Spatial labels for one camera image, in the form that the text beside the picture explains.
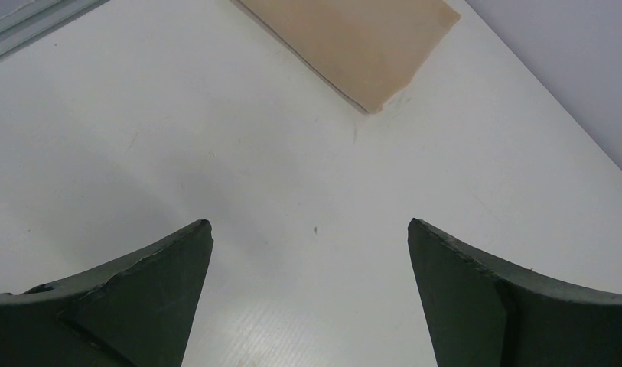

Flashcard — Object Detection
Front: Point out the aluminium frame rail left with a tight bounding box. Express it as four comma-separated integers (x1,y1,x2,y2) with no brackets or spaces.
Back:
0,0,106,62

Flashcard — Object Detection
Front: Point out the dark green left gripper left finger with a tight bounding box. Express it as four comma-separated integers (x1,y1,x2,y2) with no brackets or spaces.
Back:
0,220,213,366

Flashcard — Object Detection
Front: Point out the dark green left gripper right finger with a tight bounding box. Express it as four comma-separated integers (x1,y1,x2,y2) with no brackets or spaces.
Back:
408,219,622,366

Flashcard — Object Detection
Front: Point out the folded beige t shirt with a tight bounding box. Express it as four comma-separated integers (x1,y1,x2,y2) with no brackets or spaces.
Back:
241,0,461,114

